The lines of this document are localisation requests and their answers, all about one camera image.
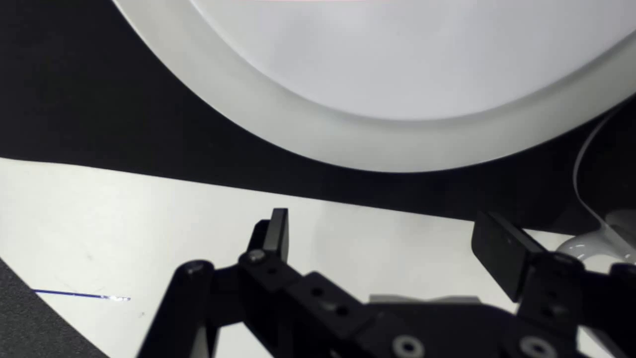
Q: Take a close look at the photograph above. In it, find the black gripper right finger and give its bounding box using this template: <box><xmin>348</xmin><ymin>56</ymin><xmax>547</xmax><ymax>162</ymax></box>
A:
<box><xmin>471</xmin><ymin>211</ymin><xmax>556</xmax><ymax>305</ymax></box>

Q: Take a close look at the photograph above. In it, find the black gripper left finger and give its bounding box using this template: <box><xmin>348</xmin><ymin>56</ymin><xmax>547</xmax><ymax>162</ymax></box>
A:
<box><xmin>238</xmin><ymin>208</ymin><xmax>292</xmax><ymax>273</ymax></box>

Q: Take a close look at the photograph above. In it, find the white round plate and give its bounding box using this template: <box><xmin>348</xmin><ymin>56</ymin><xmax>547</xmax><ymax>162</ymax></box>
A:
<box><xmin>111</xmin><ymin>0</ymin><xmax>636</xmax><ymax>176</ymax></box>

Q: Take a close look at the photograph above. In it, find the black placemat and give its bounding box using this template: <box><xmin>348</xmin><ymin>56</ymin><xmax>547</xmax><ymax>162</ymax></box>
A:
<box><xmin>0</xmin><ymin>0</ymin><xmax>636</xmax><ymax>235</ymax></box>

